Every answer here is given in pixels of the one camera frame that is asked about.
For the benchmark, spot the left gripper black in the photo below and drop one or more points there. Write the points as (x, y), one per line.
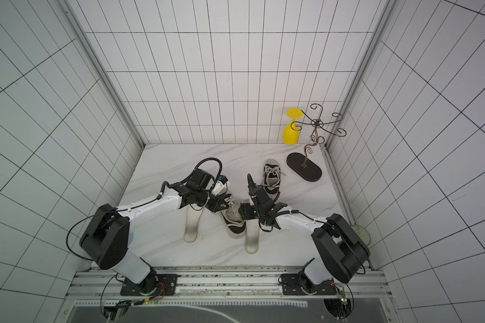
(215, 207)

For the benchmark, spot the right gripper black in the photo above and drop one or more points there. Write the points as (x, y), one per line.
(262, 205)

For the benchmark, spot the white insole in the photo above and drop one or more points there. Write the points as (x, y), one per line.
(252, 236)
(192, 223)

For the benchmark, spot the black white sneaker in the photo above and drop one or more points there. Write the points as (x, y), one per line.
(235, 224)
(272, 178)

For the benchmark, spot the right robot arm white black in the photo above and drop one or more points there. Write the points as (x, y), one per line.
(341, 252)

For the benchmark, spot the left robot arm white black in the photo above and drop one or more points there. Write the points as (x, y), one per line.
(107, 237)

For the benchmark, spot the yellow plastic wine glass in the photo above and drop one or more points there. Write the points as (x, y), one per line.
(292, 131)

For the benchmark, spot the green plastic cup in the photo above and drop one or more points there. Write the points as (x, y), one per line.
(362, 233)

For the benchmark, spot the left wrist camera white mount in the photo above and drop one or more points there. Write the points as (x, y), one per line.
(221, 185)

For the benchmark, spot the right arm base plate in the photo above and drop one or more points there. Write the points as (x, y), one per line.
(299, 285)

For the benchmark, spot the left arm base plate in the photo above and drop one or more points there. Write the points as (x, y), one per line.
(154, 285)

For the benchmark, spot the aluminium rail frame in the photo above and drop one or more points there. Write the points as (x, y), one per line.
(199, 287)

